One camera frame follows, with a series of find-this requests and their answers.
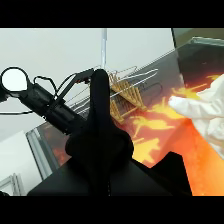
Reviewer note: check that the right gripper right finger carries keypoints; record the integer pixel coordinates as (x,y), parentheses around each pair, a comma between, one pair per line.
(140,181)

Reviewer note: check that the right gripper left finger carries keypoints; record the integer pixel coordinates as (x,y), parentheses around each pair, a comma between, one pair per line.
(58,183)

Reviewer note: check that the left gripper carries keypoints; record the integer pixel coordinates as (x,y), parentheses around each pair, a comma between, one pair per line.
(66,118)

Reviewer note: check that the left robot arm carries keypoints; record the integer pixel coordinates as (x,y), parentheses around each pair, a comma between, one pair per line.
(33,95)

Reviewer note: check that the white garment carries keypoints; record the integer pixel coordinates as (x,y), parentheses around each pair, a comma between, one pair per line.
(206,110)

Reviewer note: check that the silver frame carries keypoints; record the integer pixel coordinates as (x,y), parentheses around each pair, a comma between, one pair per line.
(41,153)

